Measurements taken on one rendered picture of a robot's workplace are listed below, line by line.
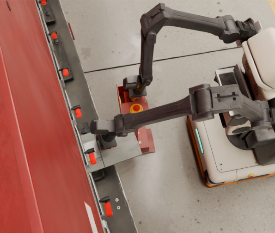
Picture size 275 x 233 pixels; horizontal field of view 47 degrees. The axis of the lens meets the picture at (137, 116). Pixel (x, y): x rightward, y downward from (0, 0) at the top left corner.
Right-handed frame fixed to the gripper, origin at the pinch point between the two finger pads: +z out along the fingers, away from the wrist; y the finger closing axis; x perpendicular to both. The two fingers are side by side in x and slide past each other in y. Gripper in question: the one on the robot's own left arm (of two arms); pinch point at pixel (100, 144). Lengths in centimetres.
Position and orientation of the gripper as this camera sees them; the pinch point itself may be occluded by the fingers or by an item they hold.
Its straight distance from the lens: 145.9
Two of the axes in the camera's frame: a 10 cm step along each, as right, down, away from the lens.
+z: -4.5, 4.8, 7.6
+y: 3.3, 8.7, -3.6
